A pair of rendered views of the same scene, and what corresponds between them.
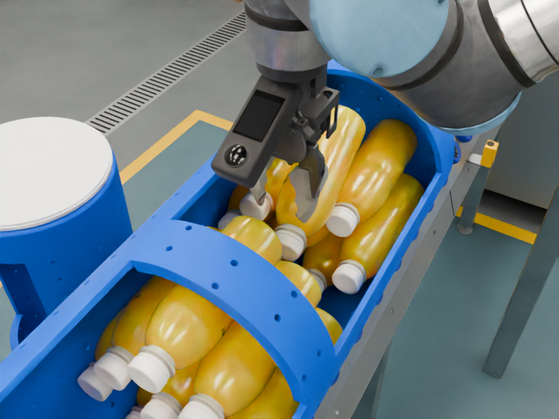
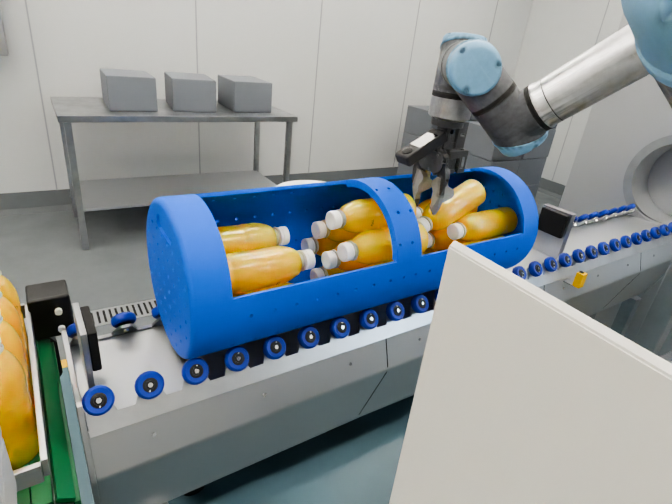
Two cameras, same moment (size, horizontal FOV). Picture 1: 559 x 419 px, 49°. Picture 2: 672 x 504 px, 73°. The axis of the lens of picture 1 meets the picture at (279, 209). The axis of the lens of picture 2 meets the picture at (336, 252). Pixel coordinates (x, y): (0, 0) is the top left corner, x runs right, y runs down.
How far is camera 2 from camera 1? 0.57 m
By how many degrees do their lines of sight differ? 27
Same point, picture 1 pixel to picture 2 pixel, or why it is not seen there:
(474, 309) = not seen: hidden behind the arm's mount
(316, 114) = (452, 151)
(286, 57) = (442, 111)
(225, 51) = not seen: hidden behind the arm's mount
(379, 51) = (468, 79)
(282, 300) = (403, 208)
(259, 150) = (418, 149)
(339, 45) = (452, 72)
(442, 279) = not seen: hidden behind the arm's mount
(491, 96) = (522, 126)
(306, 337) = (408, 229)
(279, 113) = (432, 139)
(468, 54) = (513, 102)
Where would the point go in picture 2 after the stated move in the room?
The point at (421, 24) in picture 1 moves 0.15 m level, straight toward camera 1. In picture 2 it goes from (487, 73) to (446, 71)
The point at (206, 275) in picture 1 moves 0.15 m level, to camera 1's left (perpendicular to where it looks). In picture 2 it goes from (374, 186) to (311, 170)
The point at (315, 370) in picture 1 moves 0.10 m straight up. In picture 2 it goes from (407, 248) to (416, 200)
